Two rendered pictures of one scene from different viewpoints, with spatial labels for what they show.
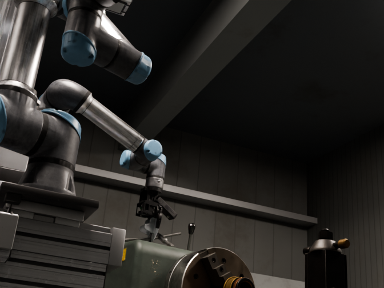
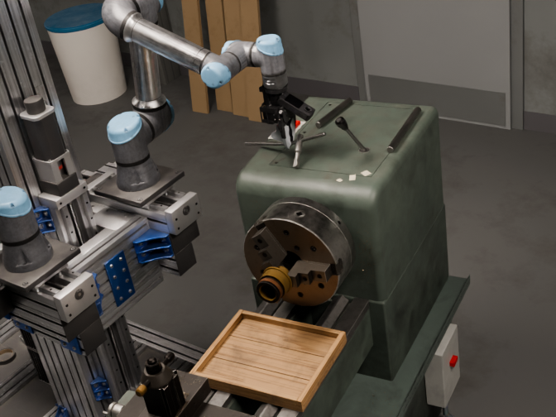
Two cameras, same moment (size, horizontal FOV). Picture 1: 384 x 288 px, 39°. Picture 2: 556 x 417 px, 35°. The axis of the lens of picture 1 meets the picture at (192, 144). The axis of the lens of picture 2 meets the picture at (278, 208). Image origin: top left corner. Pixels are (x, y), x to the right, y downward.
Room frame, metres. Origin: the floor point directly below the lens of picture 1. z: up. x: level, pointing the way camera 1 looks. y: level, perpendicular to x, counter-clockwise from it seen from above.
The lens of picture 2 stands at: (0.93, -2.02, 2.57)
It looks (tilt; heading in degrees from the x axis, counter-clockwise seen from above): 31 degrees down; 63
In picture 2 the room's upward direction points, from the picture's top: 10 degrees counter-clockwise
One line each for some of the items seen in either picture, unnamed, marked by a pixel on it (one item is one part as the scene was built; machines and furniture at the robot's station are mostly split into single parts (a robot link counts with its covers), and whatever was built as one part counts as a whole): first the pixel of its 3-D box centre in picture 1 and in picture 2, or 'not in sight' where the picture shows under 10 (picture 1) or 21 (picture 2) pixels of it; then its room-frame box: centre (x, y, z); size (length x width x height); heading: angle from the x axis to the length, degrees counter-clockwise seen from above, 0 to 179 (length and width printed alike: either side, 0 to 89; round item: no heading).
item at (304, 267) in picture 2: not in sight; (313, 272); (1.93, -0.23, 1.09); 0.12 x 0.11 x 0.05; 120
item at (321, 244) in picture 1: (325, 247); (155, 373); (1.37, -0.36, 1.13); 0.08 x 0.08 x 0.03
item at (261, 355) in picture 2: not in sight; (269, 357); (1.74, -0.24, 0.88); 0.36 x 0.30 x 0.04; 120
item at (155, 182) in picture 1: (154, 185); (274, 79); (2.11, 0.14, 1.52); 0.08 x 0.08 x 0.05
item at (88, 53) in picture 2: not in sight; (89, 55); (2.78, 4.17, 0.31); 0.52 x 0.51 x 0.63; 22
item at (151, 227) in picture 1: (150, 228); (280, 136); (2.09, 0.13, 1.33); 0.06 x 0.03 x 0.09; 120
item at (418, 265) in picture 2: not in sight; (362, 334); (2.29, 0.10, 0.43); 0.60 x 0.48 x 0.86; 30
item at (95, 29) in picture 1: (87, 41); not in sight; (1.01, 0.25, 1.46); 0.11 x 0.08 x 0.11; 133
